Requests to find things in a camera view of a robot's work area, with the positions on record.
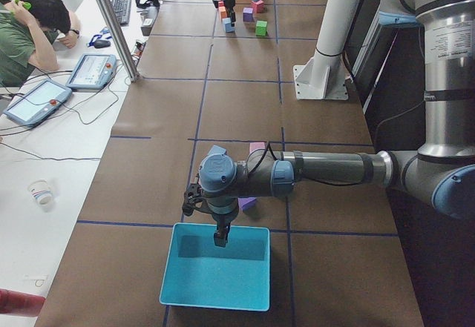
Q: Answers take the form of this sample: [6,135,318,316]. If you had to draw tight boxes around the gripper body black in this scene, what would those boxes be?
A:
[207,197,238,225]
[223,0,236,11]

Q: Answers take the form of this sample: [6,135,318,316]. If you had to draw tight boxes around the light blue foam block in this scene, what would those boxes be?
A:
[207,145,227,156]
[222,18,235,33]

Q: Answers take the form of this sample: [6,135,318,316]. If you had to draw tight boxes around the orange foam block right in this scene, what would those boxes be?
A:
[218,6,229,19]

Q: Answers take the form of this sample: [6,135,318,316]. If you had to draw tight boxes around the purple foam block right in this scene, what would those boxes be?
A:
[242,7,254,23]

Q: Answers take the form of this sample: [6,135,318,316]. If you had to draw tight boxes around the purple foam block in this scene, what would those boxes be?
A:
[238,197,257,211]
[242,7,254,23]

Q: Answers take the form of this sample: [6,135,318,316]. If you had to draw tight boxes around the purple foam block left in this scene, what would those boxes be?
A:
[238,197,257,211]

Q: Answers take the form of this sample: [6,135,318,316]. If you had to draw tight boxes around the red foam block outer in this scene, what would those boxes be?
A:
[251,0,265,13]

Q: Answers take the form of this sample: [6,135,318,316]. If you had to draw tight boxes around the green foam block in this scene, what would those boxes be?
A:
[255,20,268,37]

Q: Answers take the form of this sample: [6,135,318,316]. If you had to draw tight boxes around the blue plastic tray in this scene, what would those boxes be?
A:
[159,222,271,311]

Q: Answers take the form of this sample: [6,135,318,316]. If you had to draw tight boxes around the pink foam block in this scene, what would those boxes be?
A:
[249,142,266,153]

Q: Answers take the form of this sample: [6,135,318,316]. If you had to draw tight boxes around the black keyboard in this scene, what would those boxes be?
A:
[111,0,131,26]

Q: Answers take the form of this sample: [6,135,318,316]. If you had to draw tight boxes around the black computer mouse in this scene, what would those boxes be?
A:
[93,39,111,49]

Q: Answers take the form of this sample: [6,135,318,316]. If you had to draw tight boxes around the teach pendant far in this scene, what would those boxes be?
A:
[66,53,117,92]

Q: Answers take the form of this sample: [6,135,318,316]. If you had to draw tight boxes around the teach pendant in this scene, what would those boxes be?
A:
[66,53,117,92]
[3,79,72,127]

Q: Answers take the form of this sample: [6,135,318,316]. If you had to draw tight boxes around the paper cup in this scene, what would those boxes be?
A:
[27,179,53,206]

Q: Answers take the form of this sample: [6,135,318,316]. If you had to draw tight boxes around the seated person green shirt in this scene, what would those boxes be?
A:
[1,0,81,87]

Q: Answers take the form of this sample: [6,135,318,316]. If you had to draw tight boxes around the teach pendant near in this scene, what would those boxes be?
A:
[3,79,72,127]

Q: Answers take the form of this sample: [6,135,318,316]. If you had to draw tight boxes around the red cylinder object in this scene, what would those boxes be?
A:
[1,289,45,317]

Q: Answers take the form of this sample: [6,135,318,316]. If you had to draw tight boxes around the aluminium frame post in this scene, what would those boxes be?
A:
[96,0,140,83]

